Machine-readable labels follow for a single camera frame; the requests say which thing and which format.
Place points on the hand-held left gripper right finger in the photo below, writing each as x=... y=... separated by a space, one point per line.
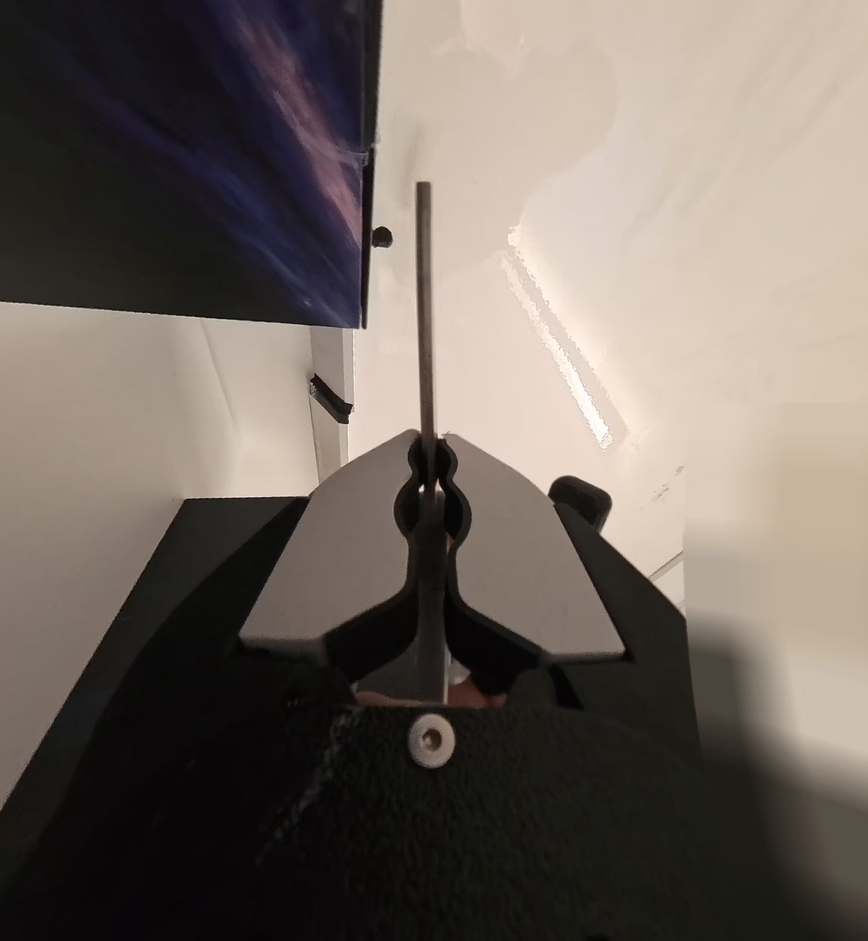
x=529 y=573

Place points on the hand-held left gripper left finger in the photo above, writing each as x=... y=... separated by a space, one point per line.
x=331 y=566

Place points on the grey and orange scissors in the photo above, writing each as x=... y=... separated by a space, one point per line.
x=428 y=331

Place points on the black box with purple print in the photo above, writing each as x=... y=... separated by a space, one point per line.
x=147 y=147

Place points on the person's left hand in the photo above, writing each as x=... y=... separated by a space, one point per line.
x=382 y=700

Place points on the small black scrap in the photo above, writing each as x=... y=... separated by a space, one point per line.
x=382 y=237

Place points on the glossy white panel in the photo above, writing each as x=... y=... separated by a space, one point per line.
x=698 y=184

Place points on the black bracket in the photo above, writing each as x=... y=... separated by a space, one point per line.
x=329 y=401

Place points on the aluminium frame post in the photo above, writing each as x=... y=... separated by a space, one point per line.
x=334 y=353

